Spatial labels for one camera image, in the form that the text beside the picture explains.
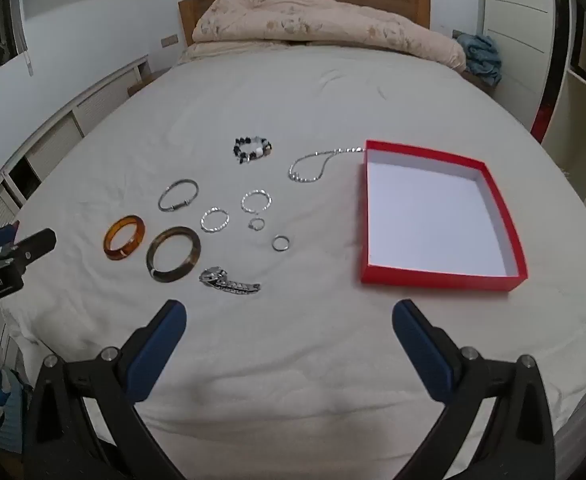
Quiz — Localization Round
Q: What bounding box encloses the white low cabinet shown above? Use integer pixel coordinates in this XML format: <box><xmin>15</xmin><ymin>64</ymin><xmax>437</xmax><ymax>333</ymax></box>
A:
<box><xmin>0</xmin><ymin>55</ymin><xmax>151</xmax><ymax>231</ymax></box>

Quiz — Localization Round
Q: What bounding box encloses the blue crumpled cloth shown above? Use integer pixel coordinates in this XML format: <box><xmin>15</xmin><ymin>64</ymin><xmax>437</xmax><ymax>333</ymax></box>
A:
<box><xmin>453</xmin><ymin>32</ymin><xmax>504</xmax><ymax>87</ymax></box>

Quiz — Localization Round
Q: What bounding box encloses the dark brown bangle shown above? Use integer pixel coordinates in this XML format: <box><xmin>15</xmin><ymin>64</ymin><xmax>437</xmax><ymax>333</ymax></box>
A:
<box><xmin>146</xmin><ymin>226</ymin><xmax>202</xmax><ymax>284</ymax></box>

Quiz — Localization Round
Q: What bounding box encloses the black and white beaded bracelet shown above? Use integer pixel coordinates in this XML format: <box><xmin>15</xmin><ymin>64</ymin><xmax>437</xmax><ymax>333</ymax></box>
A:
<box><xmin>232</xmin><ymin>134</ymin><xmax>274</xmax><ymax>165</ymax></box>

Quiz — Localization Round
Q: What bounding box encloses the white wardrobe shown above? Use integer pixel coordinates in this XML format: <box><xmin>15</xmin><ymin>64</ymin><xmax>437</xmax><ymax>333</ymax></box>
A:
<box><xmin>483</xmin><ymin>0</ymin><xmax>566</xmax><ymax>136</ymax></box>

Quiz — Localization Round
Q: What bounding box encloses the silver chain necklace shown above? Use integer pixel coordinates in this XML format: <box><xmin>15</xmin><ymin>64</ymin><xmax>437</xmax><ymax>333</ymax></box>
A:
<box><xmin>288</xmin><ymin>146</ymin><xmax>366</xmax><ymax>185</ymax></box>

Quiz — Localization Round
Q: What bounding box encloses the amber translucent bangle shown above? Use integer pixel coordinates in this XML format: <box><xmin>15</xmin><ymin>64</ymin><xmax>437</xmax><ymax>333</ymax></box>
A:
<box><xmin>104</xmin><ymin>214</ymin><xmax>146</xmax><ymax>261</ymax></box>

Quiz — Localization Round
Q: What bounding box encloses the beige pillow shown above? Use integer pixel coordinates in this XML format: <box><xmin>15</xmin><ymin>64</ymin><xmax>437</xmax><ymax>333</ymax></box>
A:
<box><xmin>175</xmin><ymin>0</ymin><xmax>468</xmax><ymax>73</ymax></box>

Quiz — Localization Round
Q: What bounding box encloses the twisted silver hoop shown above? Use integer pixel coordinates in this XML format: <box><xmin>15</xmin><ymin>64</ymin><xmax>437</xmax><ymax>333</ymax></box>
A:
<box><xmin>240</xmin><ymin>189</ymin><xmax>273</xmax><ymax>215</ymax></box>
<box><xmin>200</xmin><ymin>207</ymin><xmax>230</xmax><ymax>233</ymax></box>

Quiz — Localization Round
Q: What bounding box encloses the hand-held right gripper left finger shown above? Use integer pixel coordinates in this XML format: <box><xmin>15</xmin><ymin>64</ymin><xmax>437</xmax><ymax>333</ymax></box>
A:
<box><xmin>23</xmin><ymin>300</ymin><xmax>189</xmax><ymax>480</ymax></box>

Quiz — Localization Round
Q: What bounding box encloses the silver cuff bracelet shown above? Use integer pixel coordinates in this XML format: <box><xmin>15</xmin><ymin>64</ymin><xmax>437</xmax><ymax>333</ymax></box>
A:
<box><xmin>158</xmin><ymin>178</ymin><xmax>200</xmax><ymax>212</ymax></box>

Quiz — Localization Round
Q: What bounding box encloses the red cardboard box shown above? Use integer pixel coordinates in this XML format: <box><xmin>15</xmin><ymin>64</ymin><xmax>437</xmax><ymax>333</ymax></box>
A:
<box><xmin>359</xmin><ymin>139</ymin><xmax>528</xmax><ymax>292</ymax></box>

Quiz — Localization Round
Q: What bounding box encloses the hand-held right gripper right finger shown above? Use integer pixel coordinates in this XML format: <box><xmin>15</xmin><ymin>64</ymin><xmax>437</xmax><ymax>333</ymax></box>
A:
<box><xmin>392</xmin><ymin>300</ymin><xmax>556</xmax><ymax>480</ymax></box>

